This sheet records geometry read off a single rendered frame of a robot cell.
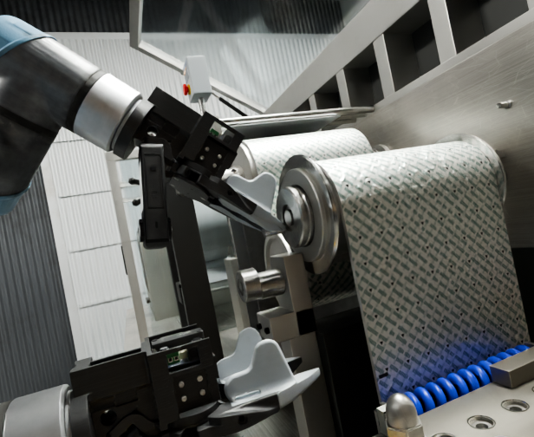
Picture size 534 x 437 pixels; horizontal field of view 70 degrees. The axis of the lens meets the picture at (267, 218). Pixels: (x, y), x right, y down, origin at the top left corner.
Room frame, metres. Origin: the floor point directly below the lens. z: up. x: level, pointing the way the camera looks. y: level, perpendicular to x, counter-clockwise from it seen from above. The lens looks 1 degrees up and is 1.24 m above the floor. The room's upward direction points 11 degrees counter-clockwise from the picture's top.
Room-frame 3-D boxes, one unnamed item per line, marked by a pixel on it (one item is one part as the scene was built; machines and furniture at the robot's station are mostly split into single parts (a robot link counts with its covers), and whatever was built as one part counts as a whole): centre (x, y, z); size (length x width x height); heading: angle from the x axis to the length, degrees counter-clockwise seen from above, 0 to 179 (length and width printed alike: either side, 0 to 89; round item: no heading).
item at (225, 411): (0.34, 0.07, 1.09); 0.09 x 0.05 x 0.02; 101
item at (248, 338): (0.40, 0.04, 1.11); 0.09 x 0.03 x 0.06; 119
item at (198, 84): (1.00, 0.12, 1.66); 0.07 x 0.07 x 0.10; 21
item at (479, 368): (0.43, -0.19, 1.03); 0.21 x 0.04 x 0.03; 110
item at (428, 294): (0.46, -0.19, 1.12); 0.23 x 0.01 x 0.18; 110
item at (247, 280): (0.47, 0.04, 1.18); 0.04 x 0.02 x 0.04; 20
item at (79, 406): (0.34, 0.13, 1.12); 0.12 x 0.08 x 0.09; 110
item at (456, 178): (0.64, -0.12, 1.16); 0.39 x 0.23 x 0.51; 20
